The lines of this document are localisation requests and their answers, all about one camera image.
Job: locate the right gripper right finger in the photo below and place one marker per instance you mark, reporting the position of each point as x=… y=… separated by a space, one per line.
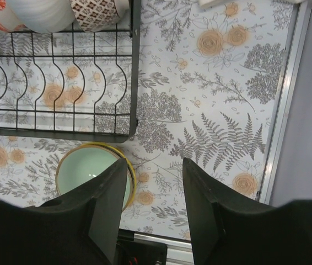
x=227 y=227

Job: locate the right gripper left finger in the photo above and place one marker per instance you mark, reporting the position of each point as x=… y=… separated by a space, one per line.
x=79 y=227

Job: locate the black wire dish rack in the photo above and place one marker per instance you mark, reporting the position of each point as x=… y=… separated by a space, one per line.
x=71 y=84

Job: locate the brown patterned bowl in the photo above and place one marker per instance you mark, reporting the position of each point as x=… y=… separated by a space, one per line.
x=97 y=15

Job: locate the plain white bowl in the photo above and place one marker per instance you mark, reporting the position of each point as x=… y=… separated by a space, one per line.
x=43 y=16

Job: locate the mint green bowl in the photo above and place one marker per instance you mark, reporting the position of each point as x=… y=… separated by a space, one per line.
x=83 y=163

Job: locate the yellow bowl under green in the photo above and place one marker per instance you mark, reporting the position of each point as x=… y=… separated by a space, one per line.
x=132 y=185

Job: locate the floral table mat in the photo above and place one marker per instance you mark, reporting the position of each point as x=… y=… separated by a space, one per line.
x=207 y=84

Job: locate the aluminium frame rail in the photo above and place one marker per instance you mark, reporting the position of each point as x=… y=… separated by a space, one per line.
x=180 y=251

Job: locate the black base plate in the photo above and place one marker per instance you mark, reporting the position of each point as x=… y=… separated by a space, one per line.
x=130 y=250

